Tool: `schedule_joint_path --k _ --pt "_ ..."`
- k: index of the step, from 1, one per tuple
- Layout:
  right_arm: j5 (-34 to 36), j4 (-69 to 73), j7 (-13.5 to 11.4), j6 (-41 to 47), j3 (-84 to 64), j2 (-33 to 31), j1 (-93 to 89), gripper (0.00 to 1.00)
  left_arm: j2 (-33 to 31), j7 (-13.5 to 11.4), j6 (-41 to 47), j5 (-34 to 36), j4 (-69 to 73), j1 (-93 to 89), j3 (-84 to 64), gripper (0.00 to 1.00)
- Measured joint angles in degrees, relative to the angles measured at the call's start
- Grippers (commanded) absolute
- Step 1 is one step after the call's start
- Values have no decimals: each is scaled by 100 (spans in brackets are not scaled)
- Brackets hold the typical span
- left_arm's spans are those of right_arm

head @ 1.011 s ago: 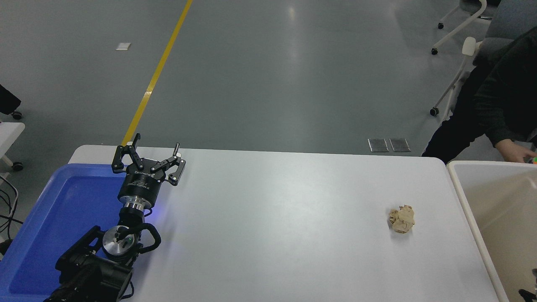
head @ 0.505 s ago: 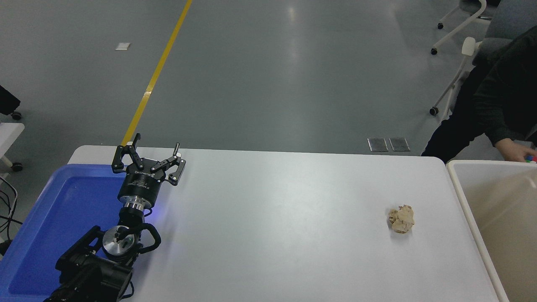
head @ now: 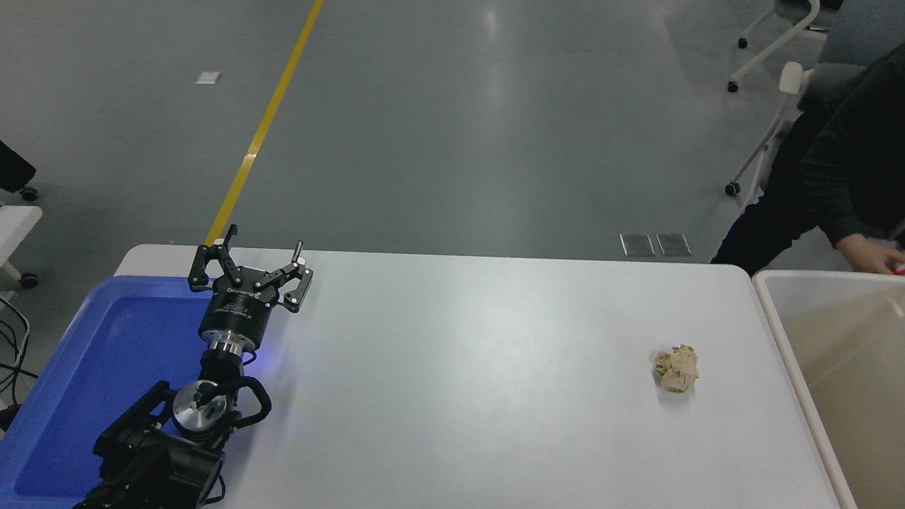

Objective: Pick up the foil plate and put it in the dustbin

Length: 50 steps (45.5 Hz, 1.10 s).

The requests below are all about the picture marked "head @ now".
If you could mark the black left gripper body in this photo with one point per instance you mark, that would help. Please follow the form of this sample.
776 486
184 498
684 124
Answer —
237 314

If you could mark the metal floor plate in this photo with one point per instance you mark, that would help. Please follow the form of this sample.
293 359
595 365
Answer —
636 244
672 244

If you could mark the person's hand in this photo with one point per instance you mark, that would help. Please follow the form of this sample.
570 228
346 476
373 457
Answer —
868 253

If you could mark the blue plastic tray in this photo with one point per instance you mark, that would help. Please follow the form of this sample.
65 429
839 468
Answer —
92 367

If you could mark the white paper scrap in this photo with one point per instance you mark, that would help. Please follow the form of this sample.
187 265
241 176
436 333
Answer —
207 78

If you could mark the white side table with casters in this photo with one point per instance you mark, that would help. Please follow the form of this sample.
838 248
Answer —
14 226

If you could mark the black wheeled chair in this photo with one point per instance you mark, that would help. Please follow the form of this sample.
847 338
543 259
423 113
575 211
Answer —
13 170

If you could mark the crumpled tan paper ball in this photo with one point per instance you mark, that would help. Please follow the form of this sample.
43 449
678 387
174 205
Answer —
677 368

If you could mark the large pale bin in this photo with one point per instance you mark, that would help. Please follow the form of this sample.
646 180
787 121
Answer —
848 367

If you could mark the person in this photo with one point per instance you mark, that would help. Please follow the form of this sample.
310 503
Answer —
848 155

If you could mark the white frame wheeled chair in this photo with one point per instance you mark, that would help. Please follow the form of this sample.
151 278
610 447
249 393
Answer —
781 42

